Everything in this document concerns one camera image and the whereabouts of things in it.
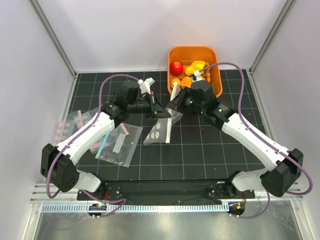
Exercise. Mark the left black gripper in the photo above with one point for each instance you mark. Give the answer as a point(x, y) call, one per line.
point(155, 109)

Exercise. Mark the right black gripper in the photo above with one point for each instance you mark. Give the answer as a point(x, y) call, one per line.
point(179, 98)

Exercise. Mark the white dotted zip bag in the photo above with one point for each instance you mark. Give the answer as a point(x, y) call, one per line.
point(162, 130)

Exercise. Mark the yellow mango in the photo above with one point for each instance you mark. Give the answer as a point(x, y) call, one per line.
point(186, 82)

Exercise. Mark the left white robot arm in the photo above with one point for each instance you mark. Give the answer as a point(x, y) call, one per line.
point(58, 163)

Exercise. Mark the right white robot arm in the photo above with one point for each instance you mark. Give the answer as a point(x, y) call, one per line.
point(280, 164)

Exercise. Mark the blue zipper clear bag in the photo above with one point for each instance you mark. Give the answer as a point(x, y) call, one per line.
point(118, 146)

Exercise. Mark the pink dotted zip bag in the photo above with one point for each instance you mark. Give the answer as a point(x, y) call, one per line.
point(73, 122)

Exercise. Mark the small orange fruit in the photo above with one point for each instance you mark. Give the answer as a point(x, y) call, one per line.
point(175, 82)

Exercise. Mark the red apple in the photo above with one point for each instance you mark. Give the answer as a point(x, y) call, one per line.
point(176, 68)

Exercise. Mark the yellow pear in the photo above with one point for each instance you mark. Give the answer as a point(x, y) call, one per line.
point(189, 70)

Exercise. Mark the black grid mat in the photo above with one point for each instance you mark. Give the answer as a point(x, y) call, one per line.
point(196, 149)

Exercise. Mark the yellow bell pepper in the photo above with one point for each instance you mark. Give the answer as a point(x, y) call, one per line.
point(198, 65)

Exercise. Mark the orange plastic basket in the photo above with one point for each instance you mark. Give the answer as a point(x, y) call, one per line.
point(185, 63)

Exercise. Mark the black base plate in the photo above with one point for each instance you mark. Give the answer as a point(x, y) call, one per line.
point(166, 192)

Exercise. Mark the white slotted cable duct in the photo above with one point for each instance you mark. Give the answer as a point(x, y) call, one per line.
point(89, 207)

